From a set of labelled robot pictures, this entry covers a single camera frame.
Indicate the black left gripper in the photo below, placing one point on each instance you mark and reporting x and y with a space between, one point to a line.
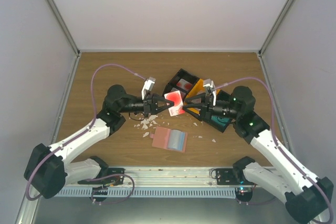
151 105

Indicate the black bin right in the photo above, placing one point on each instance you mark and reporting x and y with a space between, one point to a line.
218 115

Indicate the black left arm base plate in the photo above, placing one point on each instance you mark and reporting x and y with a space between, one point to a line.
106 177

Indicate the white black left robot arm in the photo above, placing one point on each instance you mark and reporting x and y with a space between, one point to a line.
52 167

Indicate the black divided bin left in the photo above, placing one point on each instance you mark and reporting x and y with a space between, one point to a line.
181 74

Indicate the teal cards stack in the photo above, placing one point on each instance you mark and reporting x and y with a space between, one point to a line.
220 121

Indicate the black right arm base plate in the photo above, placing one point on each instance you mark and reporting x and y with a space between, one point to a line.
229 176

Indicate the yellow plastic bin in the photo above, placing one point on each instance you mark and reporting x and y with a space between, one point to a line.
197 89

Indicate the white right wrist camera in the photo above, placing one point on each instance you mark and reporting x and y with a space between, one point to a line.
209 87

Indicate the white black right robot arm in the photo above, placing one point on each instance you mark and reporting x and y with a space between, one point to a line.
303 193

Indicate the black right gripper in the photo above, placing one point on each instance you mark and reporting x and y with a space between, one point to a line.
208 111

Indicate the red white cards in bin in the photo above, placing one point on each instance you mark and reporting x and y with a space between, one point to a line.
185 85

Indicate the grey slotted cable duct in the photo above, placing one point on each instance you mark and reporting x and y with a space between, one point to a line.
121 192

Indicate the red white credit card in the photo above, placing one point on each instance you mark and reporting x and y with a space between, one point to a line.
176 98

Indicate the aluminium front rail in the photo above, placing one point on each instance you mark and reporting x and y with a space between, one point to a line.
169 176

